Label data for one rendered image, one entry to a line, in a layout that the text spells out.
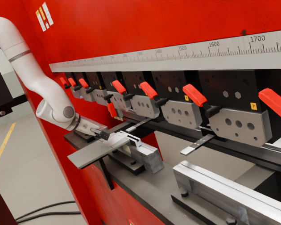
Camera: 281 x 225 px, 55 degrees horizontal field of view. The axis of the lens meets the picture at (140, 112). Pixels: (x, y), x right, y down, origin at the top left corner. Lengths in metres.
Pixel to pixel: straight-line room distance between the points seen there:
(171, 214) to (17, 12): 1.63
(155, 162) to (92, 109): 1.11
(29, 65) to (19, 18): 0.99
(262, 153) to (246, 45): 0.57
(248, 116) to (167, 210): 0.51
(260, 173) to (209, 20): 0.63
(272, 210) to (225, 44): 0.43
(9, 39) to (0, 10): 0.96
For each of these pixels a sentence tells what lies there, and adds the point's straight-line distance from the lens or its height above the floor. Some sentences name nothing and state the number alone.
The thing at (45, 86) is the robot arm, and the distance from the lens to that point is 1.08.
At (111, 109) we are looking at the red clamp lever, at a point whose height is 1.19.
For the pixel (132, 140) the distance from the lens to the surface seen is 1.23.
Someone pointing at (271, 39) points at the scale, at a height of 1.39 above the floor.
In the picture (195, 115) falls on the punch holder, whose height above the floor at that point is 1.22.
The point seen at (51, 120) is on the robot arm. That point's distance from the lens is 1.13.
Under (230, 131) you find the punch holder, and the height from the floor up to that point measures 1.20.
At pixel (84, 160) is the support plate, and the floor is 1.00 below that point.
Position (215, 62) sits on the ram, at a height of 1.36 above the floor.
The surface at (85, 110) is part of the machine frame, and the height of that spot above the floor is 0.98.
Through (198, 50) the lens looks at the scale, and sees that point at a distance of 0.61.
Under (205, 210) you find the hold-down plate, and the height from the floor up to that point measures 0.90.
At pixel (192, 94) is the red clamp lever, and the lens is 0.61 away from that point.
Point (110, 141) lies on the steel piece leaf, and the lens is 1.31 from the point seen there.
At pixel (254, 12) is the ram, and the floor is 1.44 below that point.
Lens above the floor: 1.48
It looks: 18 degrees down
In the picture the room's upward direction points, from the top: 18 degrees counter-clockwise
